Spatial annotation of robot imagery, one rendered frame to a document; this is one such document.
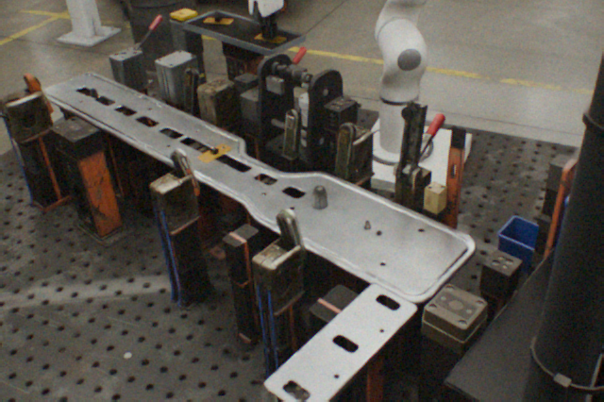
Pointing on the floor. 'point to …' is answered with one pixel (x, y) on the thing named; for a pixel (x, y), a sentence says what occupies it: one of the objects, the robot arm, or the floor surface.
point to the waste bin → (153, 0)
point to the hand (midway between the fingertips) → (269, 30)
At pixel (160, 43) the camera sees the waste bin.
